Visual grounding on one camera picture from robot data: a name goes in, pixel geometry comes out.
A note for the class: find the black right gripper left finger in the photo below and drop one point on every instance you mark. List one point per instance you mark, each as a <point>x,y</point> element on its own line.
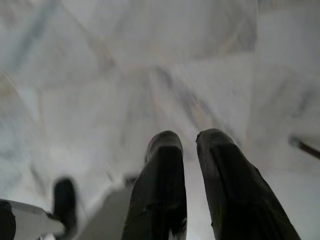
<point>160,190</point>

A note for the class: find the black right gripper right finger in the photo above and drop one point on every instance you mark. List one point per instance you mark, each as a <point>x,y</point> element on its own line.
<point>237,195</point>

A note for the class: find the dark furniture leg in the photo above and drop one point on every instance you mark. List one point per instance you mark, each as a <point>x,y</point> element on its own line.
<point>303,146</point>

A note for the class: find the black robot right foot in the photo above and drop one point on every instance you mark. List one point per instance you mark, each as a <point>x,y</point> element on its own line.
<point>64,202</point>

